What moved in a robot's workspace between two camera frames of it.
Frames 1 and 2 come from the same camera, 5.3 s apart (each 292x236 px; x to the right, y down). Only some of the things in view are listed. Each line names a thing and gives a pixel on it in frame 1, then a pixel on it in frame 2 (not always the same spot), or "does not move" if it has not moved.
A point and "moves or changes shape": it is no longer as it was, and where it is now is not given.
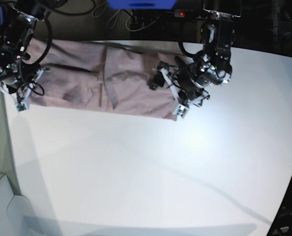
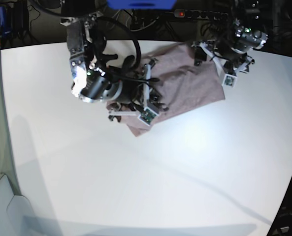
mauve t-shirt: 101,76 moves or changes shape
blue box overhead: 142,4 does not move
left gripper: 23,80 to 131,91
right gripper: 189,90 to 233,59
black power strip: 189,14 does not move
